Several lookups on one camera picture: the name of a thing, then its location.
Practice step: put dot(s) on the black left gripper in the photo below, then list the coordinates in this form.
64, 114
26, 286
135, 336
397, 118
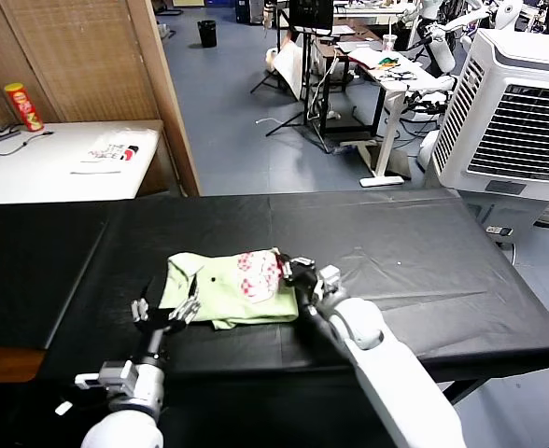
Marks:
159, 326

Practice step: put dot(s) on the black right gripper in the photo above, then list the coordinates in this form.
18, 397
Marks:
306, 282

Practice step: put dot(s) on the light green t-shirt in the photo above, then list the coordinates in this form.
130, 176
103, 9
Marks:
223, 298

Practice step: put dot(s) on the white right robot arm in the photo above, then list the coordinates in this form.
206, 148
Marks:
386, 364

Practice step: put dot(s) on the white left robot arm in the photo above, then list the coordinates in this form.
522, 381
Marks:
125, 420

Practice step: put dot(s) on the small black table cover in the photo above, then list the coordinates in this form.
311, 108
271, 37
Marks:
22, 280

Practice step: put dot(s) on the large black table cover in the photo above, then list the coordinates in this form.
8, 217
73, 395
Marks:
442, 280

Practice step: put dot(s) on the white printed folded garment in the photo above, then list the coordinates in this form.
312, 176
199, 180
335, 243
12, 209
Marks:
113, 151

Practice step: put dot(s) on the white side table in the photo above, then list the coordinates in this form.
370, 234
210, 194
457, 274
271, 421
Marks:
36, 177

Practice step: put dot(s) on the white standing desk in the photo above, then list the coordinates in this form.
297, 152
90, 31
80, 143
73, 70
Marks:
391, 93

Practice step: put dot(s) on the white leaning board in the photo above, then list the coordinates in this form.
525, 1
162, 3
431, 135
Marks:
289, 67

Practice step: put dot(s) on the floor power strip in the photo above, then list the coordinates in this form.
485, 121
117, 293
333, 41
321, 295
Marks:
498, 231

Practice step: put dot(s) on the green orange toy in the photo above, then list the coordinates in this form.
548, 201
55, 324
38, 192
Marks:
387, 61

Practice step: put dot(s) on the black power strip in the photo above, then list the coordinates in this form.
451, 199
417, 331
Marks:
6, 136

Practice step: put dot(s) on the clear plastic cup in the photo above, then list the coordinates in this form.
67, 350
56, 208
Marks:
388, 43

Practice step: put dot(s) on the red chips can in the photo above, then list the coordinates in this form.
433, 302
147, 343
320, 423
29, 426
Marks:
24, 109

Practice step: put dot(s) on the black trash bin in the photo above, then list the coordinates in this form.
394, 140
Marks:
206, 33

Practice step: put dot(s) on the black monitor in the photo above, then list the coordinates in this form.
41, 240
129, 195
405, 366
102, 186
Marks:
309, 14

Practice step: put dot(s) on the white air cooler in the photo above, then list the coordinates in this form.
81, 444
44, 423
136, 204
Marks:
517, 130

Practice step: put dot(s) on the white humanoid robot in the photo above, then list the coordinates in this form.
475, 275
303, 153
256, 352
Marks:
435, 46

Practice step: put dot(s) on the wooden folding screen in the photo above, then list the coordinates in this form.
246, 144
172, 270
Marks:
83, 60

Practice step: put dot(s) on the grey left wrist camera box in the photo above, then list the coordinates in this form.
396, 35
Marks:
111, 375

